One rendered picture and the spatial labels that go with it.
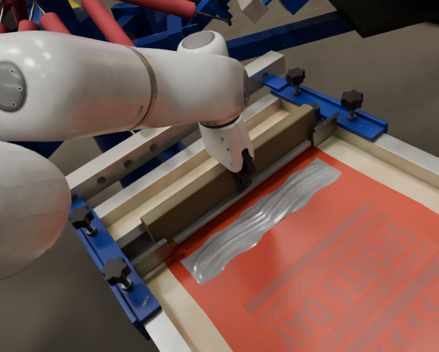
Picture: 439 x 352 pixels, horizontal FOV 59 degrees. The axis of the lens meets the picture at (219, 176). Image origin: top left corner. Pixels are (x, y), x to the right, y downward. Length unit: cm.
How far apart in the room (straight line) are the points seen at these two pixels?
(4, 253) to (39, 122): 11
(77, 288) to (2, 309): 40
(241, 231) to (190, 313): 18
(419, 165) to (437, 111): 177
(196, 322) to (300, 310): 17
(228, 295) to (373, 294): 23
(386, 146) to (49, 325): 170
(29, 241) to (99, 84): 14
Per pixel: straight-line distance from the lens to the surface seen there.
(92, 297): 204
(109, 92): 33
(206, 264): 72
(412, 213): 77
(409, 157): 81
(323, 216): 75
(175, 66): 42
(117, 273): 65
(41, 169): 24
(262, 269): 70
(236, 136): 64
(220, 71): 45
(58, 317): 209
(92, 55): 32
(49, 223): 24
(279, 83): 100
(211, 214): 74
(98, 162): 89
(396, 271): 69
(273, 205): 77
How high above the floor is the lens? 155
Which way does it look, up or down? 43 degrees down
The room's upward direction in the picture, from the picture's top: 18 degrees counter-clockwise
